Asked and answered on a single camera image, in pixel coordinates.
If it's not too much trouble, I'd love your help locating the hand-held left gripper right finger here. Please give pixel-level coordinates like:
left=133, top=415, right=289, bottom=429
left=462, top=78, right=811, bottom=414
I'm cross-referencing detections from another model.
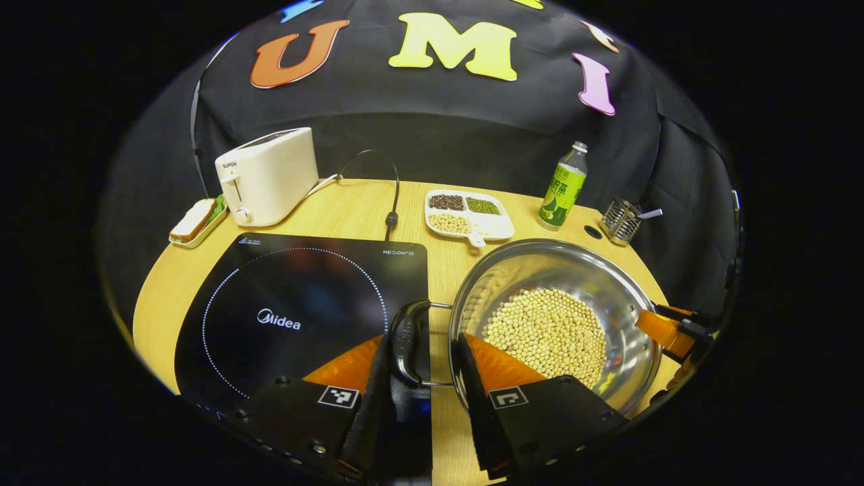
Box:
left=458, top=332, right=628, bottom=481

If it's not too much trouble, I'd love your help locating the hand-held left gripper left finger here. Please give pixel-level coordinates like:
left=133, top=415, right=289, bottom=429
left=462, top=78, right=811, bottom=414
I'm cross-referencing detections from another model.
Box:
left=233, top=334, right=392, bottom=483

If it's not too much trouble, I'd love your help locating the white divided bean tray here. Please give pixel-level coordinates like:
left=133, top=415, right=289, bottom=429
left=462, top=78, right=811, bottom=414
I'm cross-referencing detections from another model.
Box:
left=425, top=189, right=515, bottom=248

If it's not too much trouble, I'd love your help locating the metal wire utensil holder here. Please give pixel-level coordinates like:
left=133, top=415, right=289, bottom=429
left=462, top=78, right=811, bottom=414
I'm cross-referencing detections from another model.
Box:
left=599, top=198, right=642, bottom=245

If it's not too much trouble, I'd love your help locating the black induction cooktop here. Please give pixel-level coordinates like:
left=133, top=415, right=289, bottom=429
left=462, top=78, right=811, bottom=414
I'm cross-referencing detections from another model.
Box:
left=174, top=233, right=433, bottom=485

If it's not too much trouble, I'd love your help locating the white toaster cable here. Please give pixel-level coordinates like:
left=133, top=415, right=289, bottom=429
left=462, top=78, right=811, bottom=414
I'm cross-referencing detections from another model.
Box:
left=305, top=173, right=344, bottom=200

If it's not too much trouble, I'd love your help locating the black power cable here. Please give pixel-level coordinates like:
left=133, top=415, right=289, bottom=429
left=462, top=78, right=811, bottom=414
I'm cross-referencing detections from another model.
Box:
left=335, top=149, right=401, bottom=242

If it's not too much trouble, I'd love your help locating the sandwich on white plate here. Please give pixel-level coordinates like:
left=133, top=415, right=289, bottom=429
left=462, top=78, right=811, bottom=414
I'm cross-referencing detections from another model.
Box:
left=169, top=196, right=229, bottom=249

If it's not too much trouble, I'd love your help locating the stainless steel pot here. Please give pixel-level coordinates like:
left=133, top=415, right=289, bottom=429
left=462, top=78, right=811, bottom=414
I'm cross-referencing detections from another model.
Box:
left=389, top=238, right=666, bottom=416

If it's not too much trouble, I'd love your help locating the green drink bottle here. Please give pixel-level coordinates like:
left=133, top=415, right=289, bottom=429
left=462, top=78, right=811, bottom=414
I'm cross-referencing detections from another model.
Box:
left=537, top=141, right=589, bottom=231

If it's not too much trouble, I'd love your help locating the white toaster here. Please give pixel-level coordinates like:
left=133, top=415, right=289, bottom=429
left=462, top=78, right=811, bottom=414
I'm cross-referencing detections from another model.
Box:
left=215, top=127, right=319, bottom=227

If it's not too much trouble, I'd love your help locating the pile of soybeans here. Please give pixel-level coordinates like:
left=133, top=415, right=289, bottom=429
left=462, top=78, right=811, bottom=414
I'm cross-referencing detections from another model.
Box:
left=483, top=288, right=608, bottom=389

